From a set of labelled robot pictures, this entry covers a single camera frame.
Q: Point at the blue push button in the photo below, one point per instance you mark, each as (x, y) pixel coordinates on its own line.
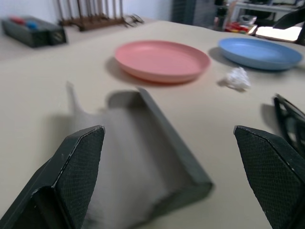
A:
(32, 25)

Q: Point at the grey glasses case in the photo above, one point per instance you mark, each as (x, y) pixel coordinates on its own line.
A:
(181, 155)

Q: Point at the pink plastic plate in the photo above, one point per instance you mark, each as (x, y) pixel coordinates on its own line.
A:
(162, 59)

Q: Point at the black slatted cabinet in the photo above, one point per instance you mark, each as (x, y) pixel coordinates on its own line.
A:
(190, 12)

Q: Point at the black eyeglasses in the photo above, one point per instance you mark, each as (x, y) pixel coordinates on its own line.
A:
(289, 119)

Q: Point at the black button box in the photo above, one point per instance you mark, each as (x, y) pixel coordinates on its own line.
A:
(35, 35)

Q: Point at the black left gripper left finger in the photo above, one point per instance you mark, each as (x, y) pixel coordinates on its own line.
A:
(71, 171)

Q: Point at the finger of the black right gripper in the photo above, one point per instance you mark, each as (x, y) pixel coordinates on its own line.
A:
(289, 19)

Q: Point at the thin-framed open eyeglasses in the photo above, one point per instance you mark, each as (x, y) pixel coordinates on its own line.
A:
(133, 20)

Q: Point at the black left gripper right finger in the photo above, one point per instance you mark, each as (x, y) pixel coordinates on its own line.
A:
(274, 171)

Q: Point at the red push button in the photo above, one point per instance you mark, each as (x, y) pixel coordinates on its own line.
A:
(16, 20)

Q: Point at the crumpled white paper ball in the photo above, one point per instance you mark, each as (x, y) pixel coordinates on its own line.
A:
(237, 80)

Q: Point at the blue plastic plate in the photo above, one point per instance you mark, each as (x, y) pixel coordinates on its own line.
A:
(257, 52)

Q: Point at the brown wooden peg rack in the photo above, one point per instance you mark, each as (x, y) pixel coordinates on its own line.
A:
(95, 20)

